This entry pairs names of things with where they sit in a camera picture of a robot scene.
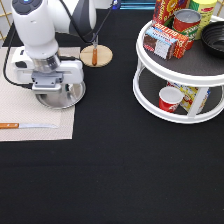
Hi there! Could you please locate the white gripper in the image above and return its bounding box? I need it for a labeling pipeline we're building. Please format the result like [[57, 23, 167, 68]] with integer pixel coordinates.
[[12, 46, 84, 94]]

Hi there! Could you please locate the round silver metal plate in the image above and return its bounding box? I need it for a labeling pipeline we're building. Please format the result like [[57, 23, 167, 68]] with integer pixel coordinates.
[[36, 82, 86, 109]]

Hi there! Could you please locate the wooden-handled fork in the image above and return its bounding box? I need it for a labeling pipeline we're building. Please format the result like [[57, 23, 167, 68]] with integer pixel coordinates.
[[92, 35, 98, 66]]

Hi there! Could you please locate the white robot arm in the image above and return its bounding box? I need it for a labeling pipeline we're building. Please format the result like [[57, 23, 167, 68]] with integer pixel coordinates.
[[11, 0, 96, 91]]

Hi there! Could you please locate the beige woven placemat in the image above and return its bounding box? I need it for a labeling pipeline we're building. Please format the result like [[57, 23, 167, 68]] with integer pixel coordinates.
[[0, 47, 75, 142]]

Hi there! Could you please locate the round wooden coaster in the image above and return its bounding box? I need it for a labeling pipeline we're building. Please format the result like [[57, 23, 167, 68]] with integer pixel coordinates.
[[80, 45, 113, 68]]

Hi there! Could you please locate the chocolate cake mix box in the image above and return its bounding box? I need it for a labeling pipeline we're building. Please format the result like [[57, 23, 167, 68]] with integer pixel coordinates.
[[143, 23, 188, 60]]

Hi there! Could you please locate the small red cup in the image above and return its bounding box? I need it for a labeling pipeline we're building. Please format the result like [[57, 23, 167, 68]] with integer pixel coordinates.
[[159, 86, 184, 113]]

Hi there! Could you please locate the red and yellow box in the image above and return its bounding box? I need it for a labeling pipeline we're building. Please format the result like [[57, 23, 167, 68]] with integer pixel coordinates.
[[153, 0, 190, 25]]

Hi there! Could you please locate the white two-tier turntable rack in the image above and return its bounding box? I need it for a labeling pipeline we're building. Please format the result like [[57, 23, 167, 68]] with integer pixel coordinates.
[[133, 21, 224, 124]]

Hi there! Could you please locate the red tomato soup can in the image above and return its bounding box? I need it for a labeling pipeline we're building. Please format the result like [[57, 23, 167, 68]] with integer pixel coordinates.
[[172, 9, 201, 50]]

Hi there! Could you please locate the yellow box on lower shelf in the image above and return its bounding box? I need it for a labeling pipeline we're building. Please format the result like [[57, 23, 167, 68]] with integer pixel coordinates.
[[167, 82, 210, 113]]

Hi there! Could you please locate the black bowl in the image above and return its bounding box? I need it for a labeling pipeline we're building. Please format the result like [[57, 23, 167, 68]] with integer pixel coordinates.
[[201, 21, 224, 59]]

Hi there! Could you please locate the yellow cylindrical canister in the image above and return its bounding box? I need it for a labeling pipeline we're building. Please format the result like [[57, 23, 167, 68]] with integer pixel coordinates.
[[189, 0, 217, 40]]

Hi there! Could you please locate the wooden-handled knife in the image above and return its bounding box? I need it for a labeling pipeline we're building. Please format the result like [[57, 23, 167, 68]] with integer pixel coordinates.
[[0, 123, 57, 129]]

